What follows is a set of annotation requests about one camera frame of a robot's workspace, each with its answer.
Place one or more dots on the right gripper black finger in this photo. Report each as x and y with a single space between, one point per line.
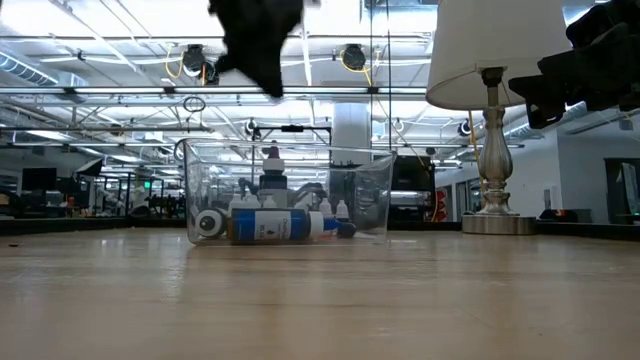
570 64
544 99

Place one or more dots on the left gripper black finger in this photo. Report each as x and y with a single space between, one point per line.
272 70
235 60

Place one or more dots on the large purple food coloring bottle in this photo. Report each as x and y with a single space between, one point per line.
273 182

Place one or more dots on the large blue food coloring bottle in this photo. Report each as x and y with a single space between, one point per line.
270 225

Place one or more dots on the clear plastic bin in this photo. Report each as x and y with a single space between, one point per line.
370 200

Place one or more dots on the large black food coloring bottle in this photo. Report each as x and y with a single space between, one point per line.
210 223

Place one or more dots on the small dark food coloring bottle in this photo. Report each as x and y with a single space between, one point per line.
347 230

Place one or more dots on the white shade silver table lamp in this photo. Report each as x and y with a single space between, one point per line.
500 50

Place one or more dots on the black bag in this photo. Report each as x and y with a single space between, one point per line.
565 216

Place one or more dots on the dark glass door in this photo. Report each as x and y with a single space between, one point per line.
622 190

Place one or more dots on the black flat screen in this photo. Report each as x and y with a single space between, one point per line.
412 175

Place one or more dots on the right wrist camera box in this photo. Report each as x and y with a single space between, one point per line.
610 15

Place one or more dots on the black aluminium station frame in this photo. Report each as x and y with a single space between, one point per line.
100 227

